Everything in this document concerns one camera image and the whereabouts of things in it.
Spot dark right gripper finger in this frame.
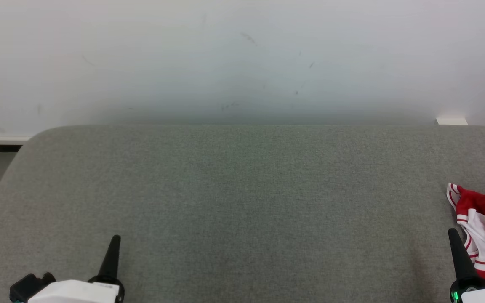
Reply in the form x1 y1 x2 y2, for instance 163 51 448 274
448 228 485 291

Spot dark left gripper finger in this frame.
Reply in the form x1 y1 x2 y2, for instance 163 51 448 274
88 235 125 292

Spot grey fabric sofa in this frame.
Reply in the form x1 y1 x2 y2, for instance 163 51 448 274
0 124 485 303

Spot red Bulls shorts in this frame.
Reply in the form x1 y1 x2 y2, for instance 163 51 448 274
447 181 485 249

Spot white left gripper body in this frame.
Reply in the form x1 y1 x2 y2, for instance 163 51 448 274
28 280 125 303

